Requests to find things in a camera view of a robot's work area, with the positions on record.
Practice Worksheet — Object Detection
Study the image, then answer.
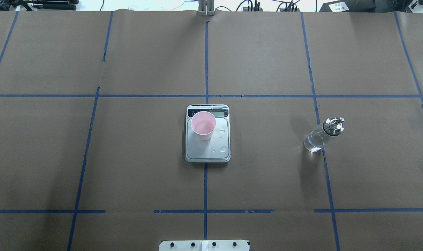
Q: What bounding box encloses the pink paper cup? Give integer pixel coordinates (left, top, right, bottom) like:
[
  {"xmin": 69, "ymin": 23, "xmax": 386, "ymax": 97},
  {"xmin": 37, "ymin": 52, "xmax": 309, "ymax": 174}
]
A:
[{"xmin": 191, "ymin": 111, "xmax": 216, "ymax": 141}]

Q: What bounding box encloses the clear glass sauce bottle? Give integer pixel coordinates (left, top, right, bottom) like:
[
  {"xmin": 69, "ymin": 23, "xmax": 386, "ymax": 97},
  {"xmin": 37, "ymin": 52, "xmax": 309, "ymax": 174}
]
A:
[{"xmin": 304, "ymin": 117, "xmax": 345, "ymax": 152}]

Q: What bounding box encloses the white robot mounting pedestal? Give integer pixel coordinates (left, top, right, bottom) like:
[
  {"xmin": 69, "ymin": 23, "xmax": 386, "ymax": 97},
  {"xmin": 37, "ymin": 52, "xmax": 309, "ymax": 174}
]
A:
[{"xmin": 158, "ymin": 239, "xmax": 251, "ymax": 251}]

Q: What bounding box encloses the silver digital kitchen scale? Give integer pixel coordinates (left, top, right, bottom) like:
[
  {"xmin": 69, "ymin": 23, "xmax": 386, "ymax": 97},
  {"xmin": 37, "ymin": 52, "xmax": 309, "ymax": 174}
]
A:
[{"xmin": 184, "ymin": 104, "xmax": 231, "ymax": 163}]

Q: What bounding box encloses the aluminium frame post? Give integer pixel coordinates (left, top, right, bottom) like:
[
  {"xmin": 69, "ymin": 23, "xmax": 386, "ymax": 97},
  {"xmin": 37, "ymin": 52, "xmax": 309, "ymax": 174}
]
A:
[{"xmin": 197, "ymin": 0, "xmax": 216, "ymax": 16}]

